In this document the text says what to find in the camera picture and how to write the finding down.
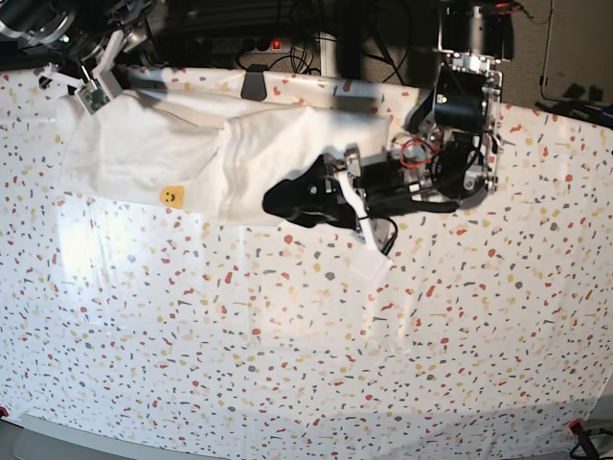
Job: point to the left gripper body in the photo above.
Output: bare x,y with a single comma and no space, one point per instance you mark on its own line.
383,184

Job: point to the white printed T-shirt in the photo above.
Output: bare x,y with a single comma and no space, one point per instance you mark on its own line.
200,152

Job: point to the black table clamp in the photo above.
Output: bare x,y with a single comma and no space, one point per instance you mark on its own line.
254,87

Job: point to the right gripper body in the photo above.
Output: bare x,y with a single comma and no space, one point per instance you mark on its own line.
95,64

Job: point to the grey metal post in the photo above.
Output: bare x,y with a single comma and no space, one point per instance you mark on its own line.
327,45

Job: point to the red black corner clamp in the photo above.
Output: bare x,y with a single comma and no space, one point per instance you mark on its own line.
584,449

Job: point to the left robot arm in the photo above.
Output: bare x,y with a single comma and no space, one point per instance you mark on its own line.
445,161

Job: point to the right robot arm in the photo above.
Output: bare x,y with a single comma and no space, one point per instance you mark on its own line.
71,42

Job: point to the terrazzo patterned tablecloth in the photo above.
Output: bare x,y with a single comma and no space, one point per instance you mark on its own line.
490,333

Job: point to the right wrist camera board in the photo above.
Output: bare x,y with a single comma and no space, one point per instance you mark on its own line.
92,97

